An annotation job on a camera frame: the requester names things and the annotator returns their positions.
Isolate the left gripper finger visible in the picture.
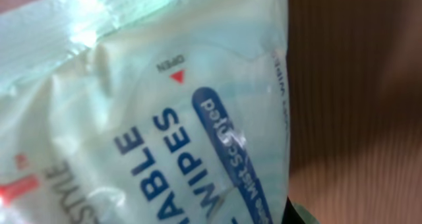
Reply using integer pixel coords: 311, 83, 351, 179
281, 198, 305, 224

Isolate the teal wet wipes pack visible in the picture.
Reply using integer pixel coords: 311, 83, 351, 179
1, 0, 289, 223

